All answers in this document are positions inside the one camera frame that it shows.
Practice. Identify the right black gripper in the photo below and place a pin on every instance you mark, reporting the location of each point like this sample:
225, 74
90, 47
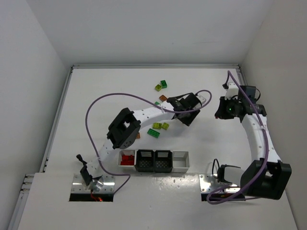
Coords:
220, 108

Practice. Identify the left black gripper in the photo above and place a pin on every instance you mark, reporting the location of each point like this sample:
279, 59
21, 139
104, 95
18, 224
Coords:
189, 117

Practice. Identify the red square brick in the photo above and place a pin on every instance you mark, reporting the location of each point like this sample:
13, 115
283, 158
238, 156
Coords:
127, 158

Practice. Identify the red long brick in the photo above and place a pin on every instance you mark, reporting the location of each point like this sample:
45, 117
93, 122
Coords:
127, 163

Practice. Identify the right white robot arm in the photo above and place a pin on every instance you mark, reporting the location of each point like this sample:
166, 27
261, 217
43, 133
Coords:
267, 173

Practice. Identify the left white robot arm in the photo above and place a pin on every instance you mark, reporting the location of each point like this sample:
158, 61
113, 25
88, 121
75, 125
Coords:
123, 130

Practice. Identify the lime square brick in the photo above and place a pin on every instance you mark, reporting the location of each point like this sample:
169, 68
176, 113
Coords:
165, 126

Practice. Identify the lime printed brick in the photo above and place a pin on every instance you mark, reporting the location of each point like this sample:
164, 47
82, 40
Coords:
157, 126

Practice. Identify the green long brick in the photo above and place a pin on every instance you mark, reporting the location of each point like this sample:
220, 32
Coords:
153, 133

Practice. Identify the dark green brick top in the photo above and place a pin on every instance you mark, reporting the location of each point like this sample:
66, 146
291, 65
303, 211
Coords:
163, 84

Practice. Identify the right white bin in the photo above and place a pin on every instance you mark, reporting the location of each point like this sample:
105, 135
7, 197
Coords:
180, 161

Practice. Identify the white bin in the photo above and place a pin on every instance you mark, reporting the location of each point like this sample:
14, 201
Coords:
180, 161
128, 169

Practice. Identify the lime brick top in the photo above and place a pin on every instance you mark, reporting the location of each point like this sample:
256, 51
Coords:
158, 87

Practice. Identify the right black bin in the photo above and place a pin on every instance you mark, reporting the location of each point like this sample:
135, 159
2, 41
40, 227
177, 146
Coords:
163, 161

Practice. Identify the black bin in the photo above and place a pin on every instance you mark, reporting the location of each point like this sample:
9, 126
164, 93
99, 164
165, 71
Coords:
145, 161
163, 161

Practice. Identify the left black bin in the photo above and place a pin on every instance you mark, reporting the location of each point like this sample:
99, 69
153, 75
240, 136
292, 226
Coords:
145, 161

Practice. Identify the left white bin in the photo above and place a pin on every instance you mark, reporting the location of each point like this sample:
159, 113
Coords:
128, 169

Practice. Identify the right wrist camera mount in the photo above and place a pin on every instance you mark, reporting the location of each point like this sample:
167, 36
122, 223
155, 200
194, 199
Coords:
231, 90

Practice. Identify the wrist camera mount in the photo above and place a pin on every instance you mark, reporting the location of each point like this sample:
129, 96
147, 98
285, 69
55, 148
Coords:
202, 99
231, 90

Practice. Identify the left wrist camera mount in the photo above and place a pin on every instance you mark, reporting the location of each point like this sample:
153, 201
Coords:
202, 99

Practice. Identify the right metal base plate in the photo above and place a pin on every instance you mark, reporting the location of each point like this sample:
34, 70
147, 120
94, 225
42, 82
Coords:
208, 184

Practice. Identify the metal base plate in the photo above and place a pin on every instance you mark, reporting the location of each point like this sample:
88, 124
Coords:
208, 184
102, 185

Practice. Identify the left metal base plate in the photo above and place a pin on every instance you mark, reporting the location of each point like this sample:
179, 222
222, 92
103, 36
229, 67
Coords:
102, 185

